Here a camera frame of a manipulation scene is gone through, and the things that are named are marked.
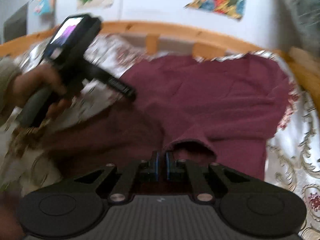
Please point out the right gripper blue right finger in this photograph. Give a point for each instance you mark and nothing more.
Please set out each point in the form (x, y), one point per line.
(189, 178)

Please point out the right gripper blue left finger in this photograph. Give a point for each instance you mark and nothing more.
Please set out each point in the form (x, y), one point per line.
(134, 177)

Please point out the maroon long-sleeve sweater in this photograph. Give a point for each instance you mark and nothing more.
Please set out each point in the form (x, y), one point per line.
(210, 111)

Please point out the left forearm beige sleeve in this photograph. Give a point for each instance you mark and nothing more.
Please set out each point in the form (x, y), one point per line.
(9, 71)

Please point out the person's left hand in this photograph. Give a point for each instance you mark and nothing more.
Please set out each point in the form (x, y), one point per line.
(22, 87)

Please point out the floral white satin bedspread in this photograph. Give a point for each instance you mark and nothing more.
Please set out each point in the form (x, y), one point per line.
(292, 154)

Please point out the grey plastic-wrapped bundle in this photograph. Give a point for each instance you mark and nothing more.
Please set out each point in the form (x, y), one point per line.
(303, 17)

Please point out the dark wall-mounted panel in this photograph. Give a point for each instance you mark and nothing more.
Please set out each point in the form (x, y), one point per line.
(16, 25)

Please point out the wooden bed frame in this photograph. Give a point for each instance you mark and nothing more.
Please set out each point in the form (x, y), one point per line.
(206, 44)

